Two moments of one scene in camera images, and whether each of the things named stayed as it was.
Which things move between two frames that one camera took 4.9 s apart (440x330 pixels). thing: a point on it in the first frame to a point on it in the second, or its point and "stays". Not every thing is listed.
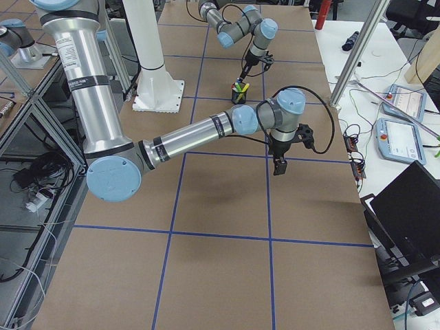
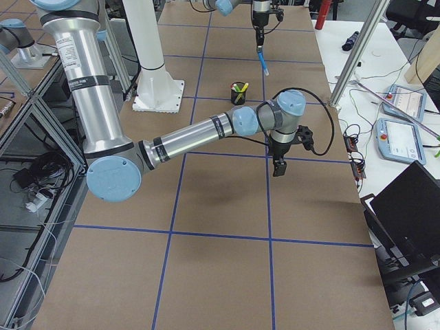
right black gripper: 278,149 stays
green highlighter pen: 245,87 stays
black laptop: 403,222 stays
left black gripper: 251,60 to 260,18
